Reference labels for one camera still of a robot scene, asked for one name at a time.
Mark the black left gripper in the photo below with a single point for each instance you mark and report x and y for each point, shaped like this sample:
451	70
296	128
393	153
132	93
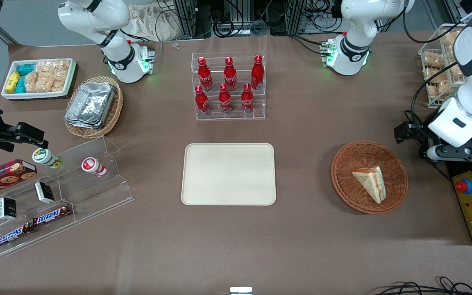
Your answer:
419	132

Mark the triangular sandwich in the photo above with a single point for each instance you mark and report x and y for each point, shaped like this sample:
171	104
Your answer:
371	182

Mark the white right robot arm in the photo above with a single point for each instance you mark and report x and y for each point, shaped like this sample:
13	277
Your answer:
118	55

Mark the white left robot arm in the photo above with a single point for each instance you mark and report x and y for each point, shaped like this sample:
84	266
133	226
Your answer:
352	46

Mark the silver foil tray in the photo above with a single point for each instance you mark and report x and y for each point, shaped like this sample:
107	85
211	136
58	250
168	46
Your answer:
90	104

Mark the brown wicker basket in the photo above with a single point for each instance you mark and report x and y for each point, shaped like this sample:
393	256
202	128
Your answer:
350	192

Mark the light wicker basket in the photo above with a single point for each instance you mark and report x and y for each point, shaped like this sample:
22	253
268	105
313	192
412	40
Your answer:
115	110

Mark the beige plastic tray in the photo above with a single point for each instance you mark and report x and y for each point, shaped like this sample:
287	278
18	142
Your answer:
228	174

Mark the green capped yoghurt bottle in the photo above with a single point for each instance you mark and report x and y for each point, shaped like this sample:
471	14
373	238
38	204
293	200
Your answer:
45	157

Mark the red plaid cookie box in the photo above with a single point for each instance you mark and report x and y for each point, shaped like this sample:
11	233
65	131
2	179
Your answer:
4	176

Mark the bagged fried snack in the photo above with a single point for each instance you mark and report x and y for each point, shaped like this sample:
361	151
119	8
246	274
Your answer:
433	60
439	90
456	70
436	75
450	37

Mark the teal snack packet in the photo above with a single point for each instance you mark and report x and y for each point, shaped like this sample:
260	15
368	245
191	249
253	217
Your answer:
26	69
21	85

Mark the black appliance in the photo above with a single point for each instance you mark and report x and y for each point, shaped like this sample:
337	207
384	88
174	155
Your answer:
449	166

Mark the clear bag rice crackers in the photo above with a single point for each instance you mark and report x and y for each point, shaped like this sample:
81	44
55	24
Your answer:
55	69
41	84

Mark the yellow snack packet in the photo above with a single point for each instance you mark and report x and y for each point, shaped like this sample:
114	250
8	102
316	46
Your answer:
12	82

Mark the small black white carton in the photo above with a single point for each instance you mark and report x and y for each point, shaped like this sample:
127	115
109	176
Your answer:
7	209
44	192

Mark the red capped yoghurt bottle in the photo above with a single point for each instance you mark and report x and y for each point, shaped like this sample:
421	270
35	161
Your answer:
92	166

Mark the white rectangular snack bin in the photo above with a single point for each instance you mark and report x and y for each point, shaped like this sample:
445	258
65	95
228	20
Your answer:
70	78

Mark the red emergency stop button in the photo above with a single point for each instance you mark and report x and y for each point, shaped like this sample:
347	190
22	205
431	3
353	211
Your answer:
464	186

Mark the snickers chocolate bar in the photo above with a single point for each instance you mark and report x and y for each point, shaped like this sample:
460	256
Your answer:
14	235
51	216

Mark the clear acrylic stepped stand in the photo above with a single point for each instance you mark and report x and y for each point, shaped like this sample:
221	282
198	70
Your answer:
96	196

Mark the red cola bottle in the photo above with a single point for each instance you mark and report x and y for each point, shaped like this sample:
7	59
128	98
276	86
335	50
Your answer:
202	101
205	76
225	100
247	100
230	76
257	73

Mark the beige crumpled cloth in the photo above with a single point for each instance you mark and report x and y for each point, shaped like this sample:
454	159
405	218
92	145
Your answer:
150	22

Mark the clear acrylic bottle rack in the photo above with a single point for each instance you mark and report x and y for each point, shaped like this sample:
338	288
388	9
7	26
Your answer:
228	116

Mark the small silver white device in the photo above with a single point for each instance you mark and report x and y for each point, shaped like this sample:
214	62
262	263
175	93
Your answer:
241	291

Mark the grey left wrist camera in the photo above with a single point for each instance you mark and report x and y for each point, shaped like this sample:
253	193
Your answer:
461	153

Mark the aluminium profile frame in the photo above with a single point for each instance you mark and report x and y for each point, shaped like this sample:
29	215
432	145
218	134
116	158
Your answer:
285	16

